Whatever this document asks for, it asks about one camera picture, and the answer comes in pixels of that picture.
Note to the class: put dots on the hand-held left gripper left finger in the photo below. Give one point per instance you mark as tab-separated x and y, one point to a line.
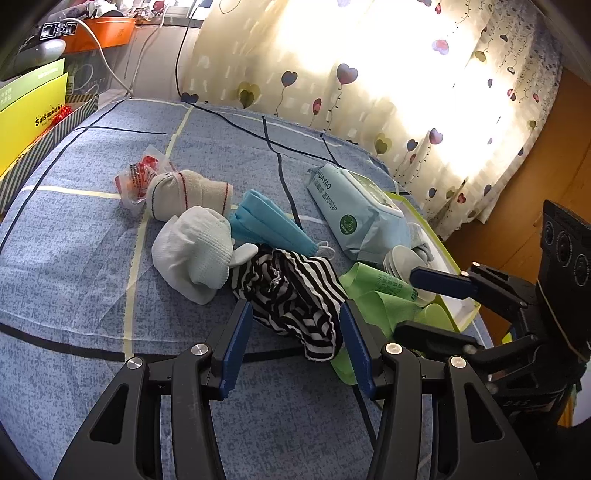
235	344

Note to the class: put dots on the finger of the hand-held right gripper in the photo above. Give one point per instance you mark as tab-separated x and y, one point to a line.
434	339
438	282

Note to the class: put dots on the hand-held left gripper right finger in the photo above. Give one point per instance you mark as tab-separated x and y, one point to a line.
358	353

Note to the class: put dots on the lime green tray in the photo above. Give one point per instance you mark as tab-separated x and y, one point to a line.
450	263

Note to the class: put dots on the blue face mask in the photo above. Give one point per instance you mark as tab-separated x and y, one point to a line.
263	221

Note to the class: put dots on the grey cloth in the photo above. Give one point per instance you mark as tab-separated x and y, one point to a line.
422	249

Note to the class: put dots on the black white striped cloth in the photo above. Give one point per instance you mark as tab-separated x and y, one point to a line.
295	295

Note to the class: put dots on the white sock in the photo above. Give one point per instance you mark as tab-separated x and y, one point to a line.
189	254

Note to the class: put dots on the light blue wet wipes pack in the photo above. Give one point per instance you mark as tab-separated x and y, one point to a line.
351	207

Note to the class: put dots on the rolled beige red-striped sock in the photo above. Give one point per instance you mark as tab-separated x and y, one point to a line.
184	194

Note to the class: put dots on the wooden wardrobe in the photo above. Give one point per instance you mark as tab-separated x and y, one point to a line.
570	138

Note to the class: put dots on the red snack packet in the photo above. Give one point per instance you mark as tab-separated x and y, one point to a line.
138	177

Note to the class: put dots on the heart print curtain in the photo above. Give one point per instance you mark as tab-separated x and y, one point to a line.
369	69

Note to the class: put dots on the striped cardboard box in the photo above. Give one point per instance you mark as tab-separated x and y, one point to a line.
55	138

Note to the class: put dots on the red tinsel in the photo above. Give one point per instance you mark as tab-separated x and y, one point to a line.
60	117

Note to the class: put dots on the yellow box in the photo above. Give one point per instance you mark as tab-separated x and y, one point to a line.
27	124

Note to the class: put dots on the green box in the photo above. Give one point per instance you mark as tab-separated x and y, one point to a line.
32	85

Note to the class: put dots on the orange shelf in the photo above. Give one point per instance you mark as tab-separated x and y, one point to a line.
101	34

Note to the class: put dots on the grey rounded device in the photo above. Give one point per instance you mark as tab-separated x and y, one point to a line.
39	53

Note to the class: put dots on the power strip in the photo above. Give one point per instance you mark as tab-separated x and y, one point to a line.
57	30

